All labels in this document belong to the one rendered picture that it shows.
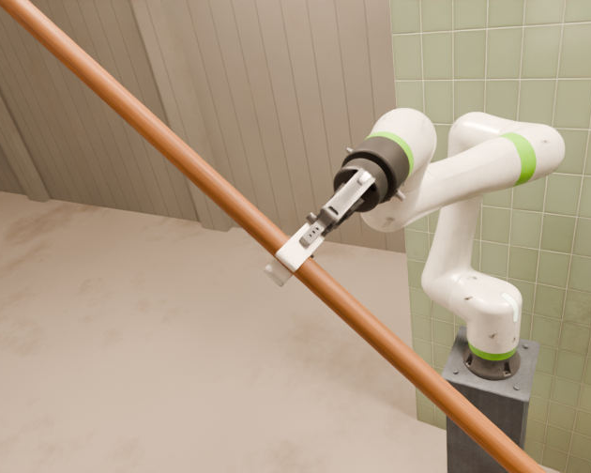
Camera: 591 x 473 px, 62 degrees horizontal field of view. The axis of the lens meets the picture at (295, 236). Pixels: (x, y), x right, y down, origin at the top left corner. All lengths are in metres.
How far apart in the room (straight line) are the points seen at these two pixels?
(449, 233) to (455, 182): 0.38
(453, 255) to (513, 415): 0.45
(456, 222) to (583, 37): 0.63
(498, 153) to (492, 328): 0.47
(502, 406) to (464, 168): 0.71
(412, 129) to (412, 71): 0.97
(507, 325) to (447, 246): 0.24
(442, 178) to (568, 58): 0.78
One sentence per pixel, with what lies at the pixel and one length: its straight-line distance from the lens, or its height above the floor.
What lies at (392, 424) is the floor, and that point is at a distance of 2.86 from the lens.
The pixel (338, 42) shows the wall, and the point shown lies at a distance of 3.51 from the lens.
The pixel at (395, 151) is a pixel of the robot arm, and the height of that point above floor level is 1.99.
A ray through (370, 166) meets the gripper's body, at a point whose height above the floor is 1.99.
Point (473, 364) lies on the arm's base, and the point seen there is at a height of 1.23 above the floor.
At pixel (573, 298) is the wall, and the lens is 2.05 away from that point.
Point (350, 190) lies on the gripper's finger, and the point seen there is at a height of 2.00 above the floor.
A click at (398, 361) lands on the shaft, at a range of 0.61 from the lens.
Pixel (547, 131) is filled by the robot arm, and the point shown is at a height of 1.83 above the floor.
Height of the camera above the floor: 2.28
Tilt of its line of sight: 31 degrees down
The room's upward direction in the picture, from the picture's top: 11 degrees counter-clockwise
